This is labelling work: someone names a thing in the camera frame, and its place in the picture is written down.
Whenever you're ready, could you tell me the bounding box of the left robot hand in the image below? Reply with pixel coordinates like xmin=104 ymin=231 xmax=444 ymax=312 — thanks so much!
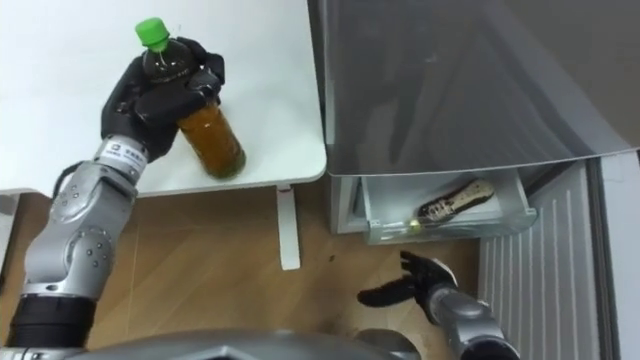
xmin=99 ymin=35 xmax=227 ymax=164

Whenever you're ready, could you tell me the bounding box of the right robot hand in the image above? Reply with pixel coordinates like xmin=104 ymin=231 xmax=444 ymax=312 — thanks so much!
xmin=356 ymin=249 xmax=459 ymax=322

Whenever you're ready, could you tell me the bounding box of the brown tea bottle green cap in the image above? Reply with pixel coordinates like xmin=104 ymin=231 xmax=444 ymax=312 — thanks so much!
xmin=134 ymin=16 xmax=248 ymax=181

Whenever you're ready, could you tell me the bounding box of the open clear fridge drawer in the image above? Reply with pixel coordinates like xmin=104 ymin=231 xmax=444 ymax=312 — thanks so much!
xmin=359 ymin=168 xmax=539 ymax=246

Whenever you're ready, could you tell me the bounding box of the dark bottle with beige label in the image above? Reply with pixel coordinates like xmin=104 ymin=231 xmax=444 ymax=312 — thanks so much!
xmin=409 ymin=178 xmax=497 ymax=234

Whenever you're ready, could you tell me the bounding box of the open fridge door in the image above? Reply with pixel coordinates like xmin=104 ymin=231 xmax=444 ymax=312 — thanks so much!
xmin=477 ymin=148 xmax=640 ymax=360

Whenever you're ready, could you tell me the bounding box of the white desk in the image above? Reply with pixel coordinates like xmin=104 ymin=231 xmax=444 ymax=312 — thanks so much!
xmin=0 ymin=0 xmax=329 ymax=272

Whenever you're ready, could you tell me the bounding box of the grey fridge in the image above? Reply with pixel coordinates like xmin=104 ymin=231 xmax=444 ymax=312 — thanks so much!
xmin=306 ymin=0 xmax=640 ymax=246

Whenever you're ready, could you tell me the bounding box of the robot body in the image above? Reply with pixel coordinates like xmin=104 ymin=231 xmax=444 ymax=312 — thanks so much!
xmin=0 ymin=327 xmax=406 ymax=360

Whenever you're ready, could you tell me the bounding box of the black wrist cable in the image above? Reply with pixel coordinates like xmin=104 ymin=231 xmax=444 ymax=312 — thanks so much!
xmin=51 ymin=160 xmax=84 ymax=199

